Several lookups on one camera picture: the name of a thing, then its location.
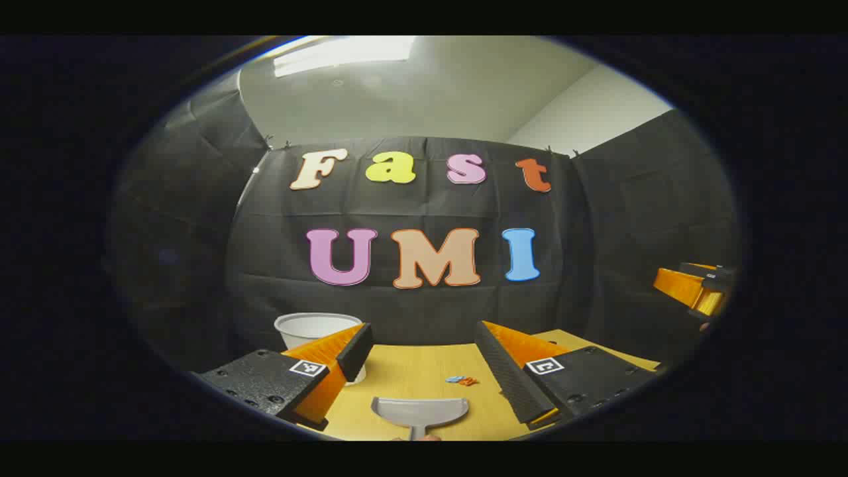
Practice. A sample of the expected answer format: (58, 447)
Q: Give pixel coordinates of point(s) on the grey plastic dustpan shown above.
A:
(421, 411)

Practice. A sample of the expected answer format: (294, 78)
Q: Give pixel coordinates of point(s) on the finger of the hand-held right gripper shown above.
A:
(712, 301)
(676, 285)

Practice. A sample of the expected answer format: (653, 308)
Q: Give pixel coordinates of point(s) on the wooden desktop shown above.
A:
(411, 371)

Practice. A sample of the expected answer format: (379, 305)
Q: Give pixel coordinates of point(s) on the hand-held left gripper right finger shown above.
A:
(507, 377)

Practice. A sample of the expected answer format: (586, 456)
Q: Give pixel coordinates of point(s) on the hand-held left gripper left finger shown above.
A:
(356, 348)

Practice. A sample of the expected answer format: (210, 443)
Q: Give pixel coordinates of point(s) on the orange trash scrap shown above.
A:
(468, 381)

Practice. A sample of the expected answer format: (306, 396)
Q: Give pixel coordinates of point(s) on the white ribbed garbage bin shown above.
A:
(311, 329)

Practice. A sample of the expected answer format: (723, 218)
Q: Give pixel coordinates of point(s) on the black backdrop cloth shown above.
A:
(424, 205)

